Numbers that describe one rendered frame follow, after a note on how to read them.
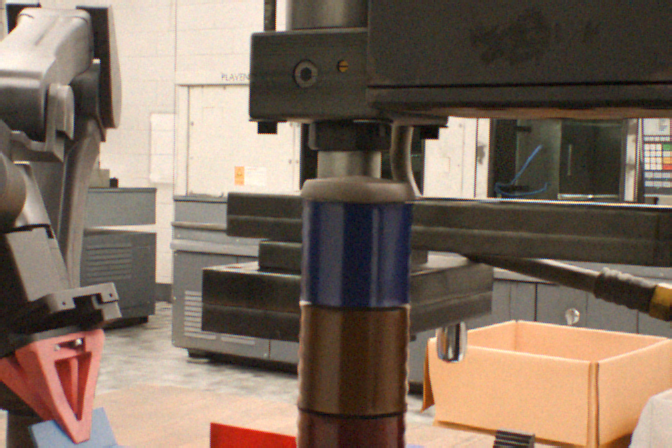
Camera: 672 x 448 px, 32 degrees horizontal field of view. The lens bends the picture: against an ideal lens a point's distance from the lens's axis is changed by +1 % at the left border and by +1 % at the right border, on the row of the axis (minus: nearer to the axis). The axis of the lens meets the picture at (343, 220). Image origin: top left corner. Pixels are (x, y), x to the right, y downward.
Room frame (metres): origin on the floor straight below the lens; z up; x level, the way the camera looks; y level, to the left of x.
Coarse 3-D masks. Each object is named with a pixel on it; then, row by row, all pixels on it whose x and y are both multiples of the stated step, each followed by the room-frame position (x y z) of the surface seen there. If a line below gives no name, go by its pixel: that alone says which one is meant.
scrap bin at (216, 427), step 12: (216, 432) 1.04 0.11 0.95; (228, 432) 1.04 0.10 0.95; (240, 432) 1.03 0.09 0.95; (252, 432) 1.02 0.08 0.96; (264, 432) 1.02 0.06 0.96; (276, 432) 1.01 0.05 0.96; (216, 444) 1.04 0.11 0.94; (228, 444) 1.03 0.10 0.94; (240, 444) 1.03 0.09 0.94; (252, 444) 1.02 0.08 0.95; (264, 444) 1.01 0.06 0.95; (276, 444) 1.01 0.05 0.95; (288, 444) 1.00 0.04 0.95
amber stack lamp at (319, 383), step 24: (312, 312) 0.38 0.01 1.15; (336, 312) 0.37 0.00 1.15; (360, 312) 0.37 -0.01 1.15; (384, 312) 0.37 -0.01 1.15; (408, 312) 0.38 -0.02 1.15; (312, 336) 0.38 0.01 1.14; (336, 336) 0.37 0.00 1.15; (360, 336) 0.37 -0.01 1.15; (384, 336) 0.37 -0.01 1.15; (408, 336) 0.38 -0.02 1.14; (312, 360) 0.37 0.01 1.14; (336, 360) 0.37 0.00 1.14; (360, 360) 0.37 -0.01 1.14; (384, 360) 0.37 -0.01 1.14; (312, 384) 0.38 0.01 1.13; (336, 384) 0.37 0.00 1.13; (360, 384) 0.37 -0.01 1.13; (384, 384) 0.37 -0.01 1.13; (312, 408) 0.37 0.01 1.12; (336, 408) 0.37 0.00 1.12; (360, 408) 0.37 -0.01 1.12; (384, 408) 0.37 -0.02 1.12
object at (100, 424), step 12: (96, 408) 0.84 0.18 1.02; (96, 420) 0.83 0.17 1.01; (108, 420) 0.84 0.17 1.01; (36, 432) 0.78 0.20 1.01; (48, 432) 0.79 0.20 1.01; (60, 432) 0.80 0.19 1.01; (96, 432) 0.82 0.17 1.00; (108, 432) 0.83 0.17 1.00; (36, 444) 0.78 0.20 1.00; (48, 444) 0.79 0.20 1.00; (60, 444) 0.79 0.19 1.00; (72, 444) 0.80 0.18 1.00; (84, 444) 0.81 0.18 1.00; (96, 444) 0.82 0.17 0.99; (108, 444) 0.83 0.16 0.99
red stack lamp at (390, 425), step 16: (304, 416) 0.38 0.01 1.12; (320, 416) 0.37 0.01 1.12; (336, 416) 0.37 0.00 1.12; (352, 416) 0.37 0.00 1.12; (368, 416) 0.37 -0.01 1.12; (384, 416) 0.37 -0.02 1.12; (400, 416) 0.38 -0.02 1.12; (304, 432) 0.38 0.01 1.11; (320, 432) 0.37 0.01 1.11; (336, 432) 0.37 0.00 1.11; (352, 432) 0.37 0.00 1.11; (368, 432) 0.37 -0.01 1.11; (384, 432) 0.37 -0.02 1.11; (400, 432) 0.38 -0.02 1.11
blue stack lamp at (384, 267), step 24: (312, 216) 0.38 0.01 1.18; (336, 216) 0.37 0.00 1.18; (360, 216) 0.37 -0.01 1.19; (384, 216) 0.37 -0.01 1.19; (408, 216) 0.38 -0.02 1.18; (312, 240) 0.38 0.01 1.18; (336, 240) 0.37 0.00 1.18; (360, 240) 0.37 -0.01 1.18; (384, 240) 0.37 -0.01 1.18; (408, 240) 0.38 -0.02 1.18; (312, 264) 0.38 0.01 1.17; (336, 264) 0.37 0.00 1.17; (360, 264) 0.37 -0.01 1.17; (384, 264) 0.37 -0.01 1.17; (408, 264) 0.38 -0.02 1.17; (312, 288) 0.38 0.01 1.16; (336, 288) 0.37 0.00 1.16; (360, 288) 0.37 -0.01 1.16; (384, 288) 0.37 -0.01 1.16; (408, 288) 0.38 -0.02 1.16
